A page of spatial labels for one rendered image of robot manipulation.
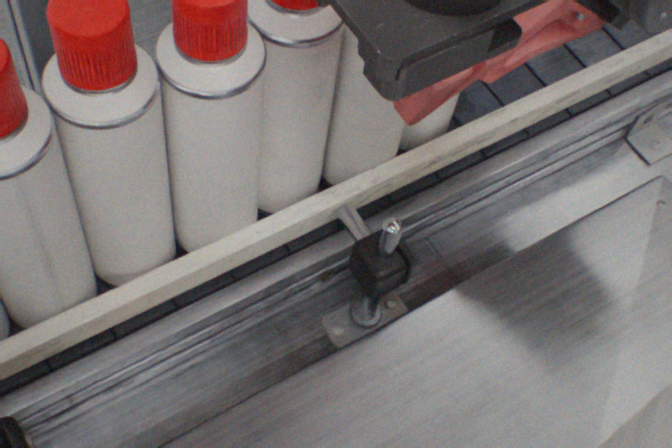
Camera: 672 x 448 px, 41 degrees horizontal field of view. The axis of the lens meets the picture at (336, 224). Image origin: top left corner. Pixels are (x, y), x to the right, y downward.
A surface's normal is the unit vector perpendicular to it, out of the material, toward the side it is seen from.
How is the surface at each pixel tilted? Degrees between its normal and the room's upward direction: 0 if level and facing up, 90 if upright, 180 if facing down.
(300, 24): 42
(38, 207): 90
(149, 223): 90
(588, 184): 0
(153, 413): 0
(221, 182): 90
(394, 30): 0
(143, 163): 90
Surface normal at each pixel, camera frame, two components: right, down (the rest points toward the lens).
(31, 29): 0.53, 0.75
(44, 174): 0.89, 0.44
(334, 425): 0.11, -0.52
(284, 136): -0.02, 0.85
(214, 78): 0.15, 0.18
